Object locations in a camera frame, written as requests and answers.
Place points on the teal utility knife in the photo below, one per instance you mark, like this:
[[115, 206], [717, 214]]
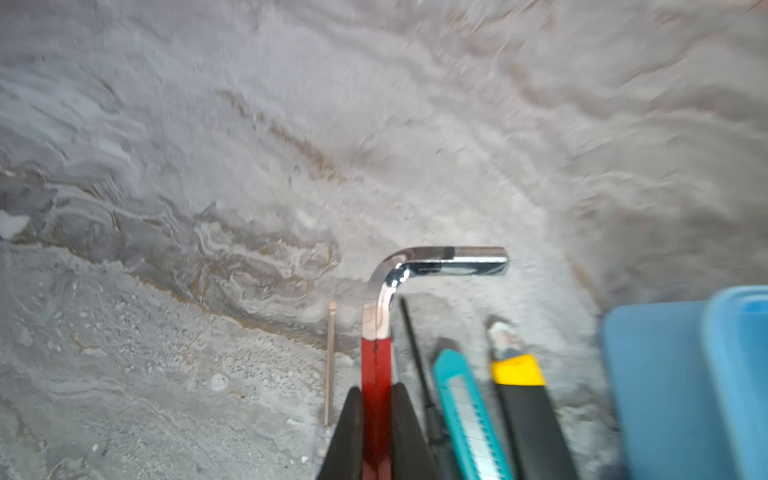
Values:
[[475, 443]]

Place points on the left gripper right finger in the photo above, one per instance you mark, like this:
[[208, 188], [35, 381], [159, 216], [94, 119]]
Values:
[[411, 456]]

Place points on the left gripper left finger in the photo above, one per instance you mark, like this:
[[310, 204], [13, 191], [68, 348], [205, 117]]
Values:
[[344, 457]]

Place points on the yellow black screwdriver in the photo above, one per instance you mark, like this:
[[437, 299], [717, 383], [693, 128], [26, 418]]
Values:
[[438, 439]]

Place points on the red handled hex key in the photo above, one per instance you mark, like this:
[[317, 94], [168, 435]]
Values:
[[376, 334]]

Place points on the blue plastic tool box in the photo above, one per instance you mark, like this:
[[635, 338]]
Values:
[[689, 381]]

